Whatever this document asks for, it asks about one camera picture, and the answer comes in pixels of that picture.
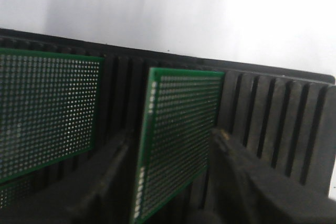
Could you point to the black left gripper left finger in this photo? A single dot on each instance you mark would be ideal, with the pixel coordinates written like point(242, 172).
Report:
point(94, 193)

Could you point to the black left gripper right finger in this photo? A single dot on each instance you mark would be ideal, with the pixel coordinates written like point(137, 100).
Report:
point(246, 190)

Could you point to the green circuit board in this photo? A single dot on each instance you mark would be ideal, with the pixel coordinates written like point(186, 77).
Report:
point(180, 109)
point(48, 108)

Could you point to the black slotted board rack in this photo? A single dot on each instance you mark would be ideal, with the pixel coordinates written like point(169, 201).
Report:
point(286, 118)

